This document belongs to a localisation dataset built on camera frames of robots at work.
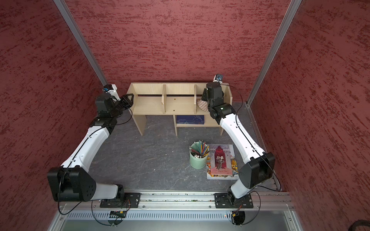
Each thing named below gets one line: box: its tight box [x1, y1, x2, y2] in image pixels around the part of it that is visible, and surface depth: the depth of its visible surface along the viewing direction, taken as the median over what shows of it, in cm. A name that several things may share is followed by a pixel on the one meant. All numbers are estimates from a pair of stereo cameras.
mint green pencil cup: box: [189, 141, 209, 169], surface depth 82 cm
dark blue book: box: [175, 115, 205, 125], surface depth 92 cm
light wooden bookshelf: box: [127, 82, 233, 137], surface depth 85 cm
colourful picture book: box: [206, 143, 240, 180], surface depth 88 cm
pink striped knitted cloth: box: [196, 99, 209, 113], surface depth 80 cm
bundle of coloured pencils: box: [189, 140, 210, 159], surface depth 81 cm
